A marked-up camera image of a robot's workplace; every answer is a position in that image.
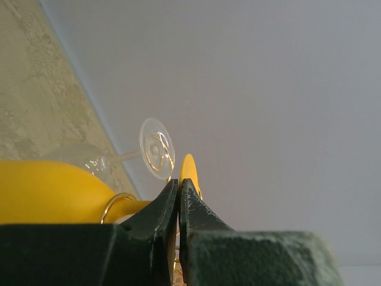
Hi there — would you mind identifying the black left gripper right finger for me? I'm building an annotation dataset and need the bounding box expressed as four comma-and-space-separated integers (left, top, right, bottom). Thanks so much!
180, 179, 343, 285

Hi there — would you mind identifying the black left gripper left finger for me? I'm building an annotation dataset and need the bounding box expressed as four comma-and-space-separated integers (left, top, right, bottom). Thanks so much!
1, 179, 178, 285

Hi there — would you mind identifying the clear wine glass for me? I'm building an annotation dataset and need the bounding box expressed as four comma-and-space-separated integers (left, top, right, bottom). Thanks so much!
42, 118, 175, 182

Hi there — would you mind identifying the yellow plastic goblet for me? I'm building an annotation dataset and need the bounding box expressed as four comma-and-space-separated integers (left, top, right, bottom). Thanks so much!
0, 153, 199, 225

